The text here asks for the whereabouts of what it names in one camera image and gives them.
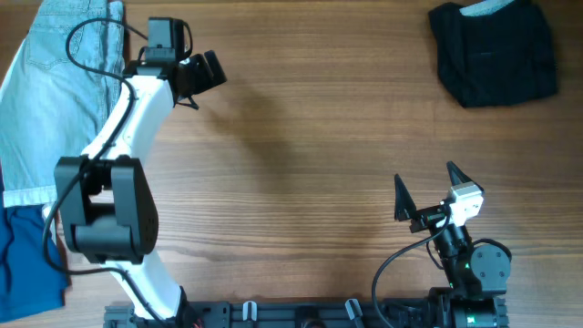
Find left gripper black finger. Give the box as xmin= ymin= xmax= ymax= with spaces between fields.
xmin=189 ymin=54 xmax=215 ymax=93
xmin=204 ymin=50 xmax=227 ymax=87

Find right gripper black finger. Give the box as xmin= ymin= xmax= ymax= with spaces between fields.
xmin=446 ymin=161 xmax=484 ymax=192
xmin=394 ymin=174 xmax=416 ymax=221

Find black shorts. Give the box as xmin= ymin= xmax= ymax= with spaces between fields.
xmin=428 ymin=1 xmax=558 ymax=108

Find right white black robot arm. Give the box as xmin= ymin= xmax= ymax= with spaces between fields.
xmin=389 ymin=161 xmax=512 ymax=327

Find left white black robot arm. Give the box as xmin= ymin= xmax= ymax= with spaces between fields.
xmin=48 ymin=17 xmax=227 ymax=327

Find light blue denim shorts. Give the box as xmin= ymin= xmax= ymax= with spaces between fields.
xmin=1 ymin=0 xmax=124 ymax=224

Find blue garment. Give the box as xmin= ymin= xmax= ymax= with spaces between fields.
xmin=0 ymin=203 xmax=72 ymax=323

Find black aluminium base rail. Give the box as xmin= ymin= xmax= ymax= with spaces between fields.
xmin=104 ymin=298 xmax=509 ymax=328

